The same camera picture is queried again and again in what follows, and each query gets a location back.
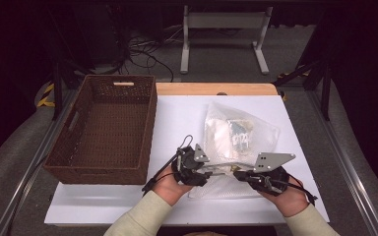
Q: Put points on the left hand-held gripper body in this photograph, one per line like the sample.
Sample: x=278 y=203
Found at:
x=188 y=164

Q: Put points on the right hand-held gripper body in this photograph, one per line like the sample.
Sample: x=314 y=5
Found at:
x=269 y=160

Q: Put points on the white mesh laundry bag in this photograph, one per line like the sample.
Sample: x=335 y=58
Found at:
x=265 y=134

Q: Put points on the white printed garment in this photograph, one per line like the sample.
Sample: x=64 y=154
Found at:
x=233 y=136

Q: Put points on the brown wicker basket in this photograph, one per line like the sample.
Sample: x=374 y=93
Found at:
x=111 y=131

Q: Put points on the person's left hand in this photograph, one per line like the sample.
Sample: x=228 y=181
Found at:
x=169 y=188

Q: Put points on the person's right hand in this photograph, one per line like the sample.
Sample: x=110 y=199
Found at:
x=292 y=201

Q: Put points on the white table board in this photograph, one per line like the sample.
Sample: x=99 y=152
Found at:
x=177 y=118

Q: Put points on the black stand leg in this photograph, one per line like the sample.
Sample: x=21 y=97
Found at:
x=325 y=95
x=57 y=91

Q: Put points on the yellow black striped tape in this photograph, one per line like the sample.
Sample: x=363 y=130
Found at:
x=47 y=95

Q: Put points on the aluminium floor rail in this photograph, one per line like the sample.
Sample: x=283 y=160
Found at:
x=357 y=183
x=29 y=170

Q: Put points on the white metal stand frame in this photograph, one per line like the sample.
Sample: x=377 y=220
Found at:
x=224 y=20

